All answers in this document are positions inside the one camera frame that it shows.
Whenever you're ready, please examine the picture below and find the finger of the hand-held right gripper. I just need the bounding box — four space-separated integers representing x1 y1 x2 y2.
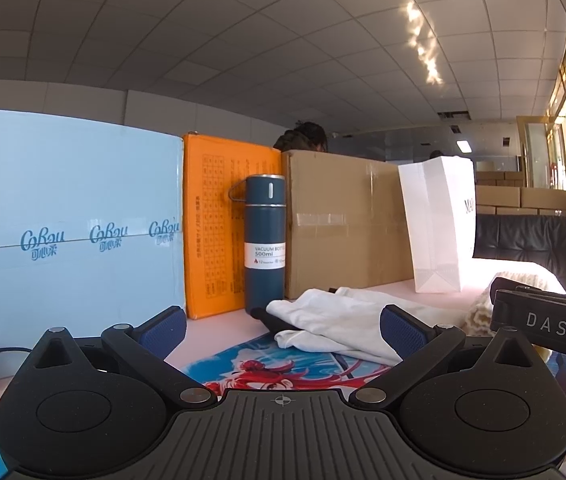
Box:
493 276 566 302

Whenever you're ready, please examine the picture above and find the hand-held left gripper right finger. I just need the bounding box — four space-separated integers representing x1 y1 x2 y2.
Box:
347 304 550 408

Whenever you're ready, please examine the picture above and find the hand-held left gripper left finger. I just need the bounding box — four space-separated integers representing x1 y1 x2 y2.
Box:
27 306 218 408

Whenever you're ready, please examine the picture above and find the white garment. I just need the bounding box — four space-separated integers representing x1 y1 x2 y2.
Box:
265 287 466 366

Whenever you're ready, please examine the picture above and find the cream fluffy blanket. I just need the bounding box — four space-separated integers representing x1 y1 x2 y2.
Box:
463 262 566 335

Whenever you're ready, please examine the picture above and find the black leather chair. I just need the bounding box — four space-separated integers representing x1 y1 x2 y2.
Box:
472 213 566 297

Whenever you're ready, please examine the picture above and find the stack of cardboard boxes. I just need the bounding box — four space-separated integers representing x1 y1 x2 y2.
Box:
474 170 566 219

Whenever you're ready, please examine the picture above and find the cartoon printed desk mat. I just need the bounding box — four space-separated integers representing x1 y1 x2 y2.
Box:
0 332 566 480

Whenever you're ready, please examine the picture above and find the white paper bag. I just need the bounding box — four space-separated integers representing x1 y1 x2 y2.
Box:
397 155 477 294

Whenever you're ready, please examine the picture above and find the orange box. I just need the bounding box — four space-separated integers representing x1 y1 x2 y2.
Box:
182 132 284 321

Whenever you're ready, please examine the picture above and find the large brown cardboard box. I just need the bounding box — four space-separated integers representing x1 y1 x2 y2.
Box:
281 148 415 301

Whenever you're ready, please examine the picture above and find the dark blue vacuum bottle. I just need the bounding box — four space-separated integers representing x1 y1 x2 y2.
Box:
228 174 289 314

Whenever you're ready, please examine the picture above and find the light blue printed box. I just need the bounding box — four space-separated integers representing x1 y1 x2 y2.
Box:
0 107 187 341

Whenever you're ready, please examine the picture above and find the person's head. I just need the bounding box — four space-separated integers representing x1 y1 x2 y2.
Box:
272 120 328 154

